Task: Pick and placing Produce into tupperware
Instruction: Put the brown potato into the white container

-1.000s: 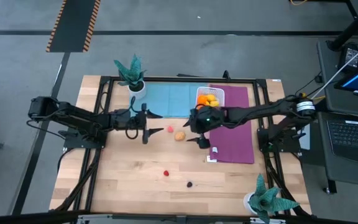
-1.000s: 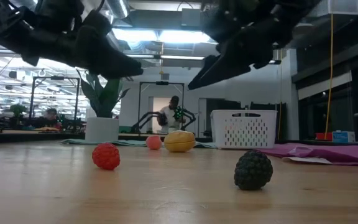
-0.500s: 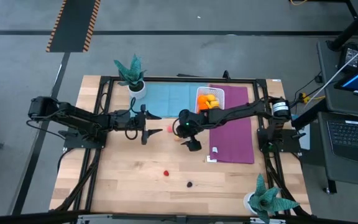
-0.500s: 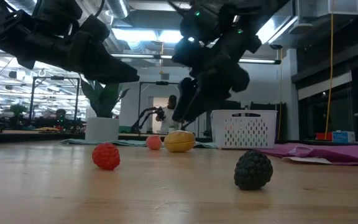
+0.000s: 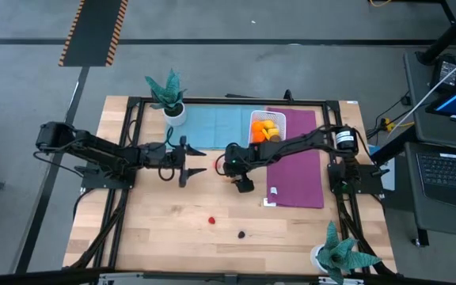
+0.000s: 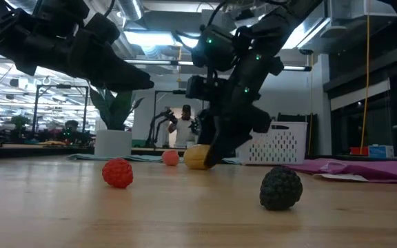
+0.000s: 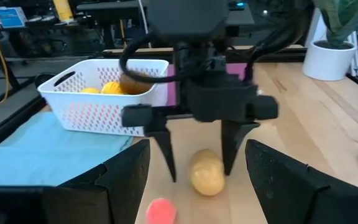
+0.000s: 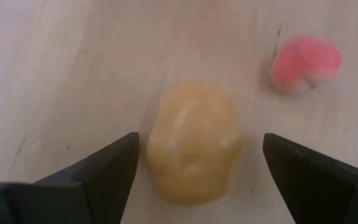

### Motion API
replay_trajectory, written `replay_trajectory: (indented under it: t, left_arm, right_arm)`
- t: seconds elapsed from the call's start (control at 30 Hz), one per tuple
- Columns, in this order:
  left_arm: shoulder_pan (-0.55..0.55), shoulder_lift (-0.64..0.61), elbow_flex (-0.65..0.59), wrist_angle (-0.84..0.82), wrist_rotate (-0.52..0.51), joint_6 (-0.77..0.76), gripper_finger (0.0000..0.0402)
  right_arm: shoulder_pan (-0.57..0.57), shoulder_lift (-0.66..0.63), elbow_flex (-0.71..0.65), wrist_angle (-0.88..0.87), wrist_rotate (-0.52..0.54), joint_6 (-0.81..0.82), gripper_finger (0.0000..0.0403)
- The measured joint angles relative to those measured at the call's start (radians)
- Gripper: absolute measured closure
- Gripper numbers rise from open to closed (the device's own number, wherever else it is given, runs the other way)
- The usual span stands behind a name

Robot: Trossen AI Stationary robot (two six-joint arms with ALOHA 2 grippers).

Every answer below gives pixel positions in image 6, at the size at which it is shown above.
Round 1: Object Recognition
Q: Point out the blue and white box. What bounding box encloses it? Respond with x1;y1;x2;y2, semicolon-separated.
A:
368;144;395;158

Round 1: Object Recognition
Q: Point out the tan toy potato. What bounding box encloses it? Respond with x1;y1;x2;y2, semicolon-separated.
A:
183;144;213;170

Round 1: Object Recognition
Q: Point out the bright ceiling light panel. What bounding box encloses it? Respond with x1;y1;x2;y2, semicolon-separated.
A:
122;30;199;49

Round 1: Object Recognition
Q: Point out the white perforated plastic basket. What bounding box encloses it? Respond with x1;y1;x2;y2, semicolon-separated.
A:
235;121;308;165

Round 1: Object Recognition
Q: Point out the red box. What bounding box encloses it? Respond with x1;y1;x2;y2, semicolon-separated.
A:
349;146;370;156

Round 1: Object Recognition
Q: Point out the white paper label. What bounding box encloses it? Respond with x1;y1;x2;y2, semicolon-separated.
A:
307;172;362;182

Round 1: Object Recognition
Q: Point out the red toy raspberry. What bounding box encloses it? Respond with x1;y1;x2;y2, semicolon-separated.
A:
101;157;134;189

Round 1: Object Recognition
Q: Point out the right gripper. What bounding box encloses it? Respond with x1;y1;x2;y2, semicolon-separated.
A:
197;57;285;169

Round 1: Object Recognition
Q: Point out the artificial green plant white pot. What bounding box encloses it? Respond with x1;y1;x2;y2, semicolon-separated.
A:
88;85;145;158

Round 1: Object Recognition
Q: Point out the silver ceiling duct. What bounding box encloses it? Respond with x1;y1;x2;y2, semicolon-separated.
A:
115;0;145;22

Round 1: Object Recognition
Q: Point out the black robot station frame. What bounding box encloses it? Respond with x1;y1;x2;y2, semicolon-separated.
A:
32;84;90;145
152;90;189;149

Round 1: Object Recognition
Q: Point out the pink toy peach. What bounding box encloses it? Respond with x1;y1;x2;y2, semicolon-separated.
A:
161;149;181;167

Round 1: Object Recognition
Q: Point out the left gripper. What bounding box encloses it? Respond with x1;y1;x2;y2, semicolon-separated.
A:
22;0;155;93

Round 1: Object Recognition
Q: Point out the green background plant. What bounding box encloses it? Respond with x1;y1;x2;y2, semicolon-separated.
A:
7;115;30;138

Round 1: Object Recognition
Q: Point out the yellow cable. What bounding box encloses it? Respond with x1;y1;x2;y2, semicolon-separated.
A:
359;0;371;156

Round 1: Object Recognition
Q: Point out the purple cloth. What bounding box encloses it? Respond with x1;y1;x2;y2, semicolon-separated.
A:
281;157;397;184

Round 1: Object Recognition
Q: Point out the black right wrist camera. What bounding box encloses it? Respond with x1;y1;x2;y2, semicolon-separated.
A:
185;74;227;102

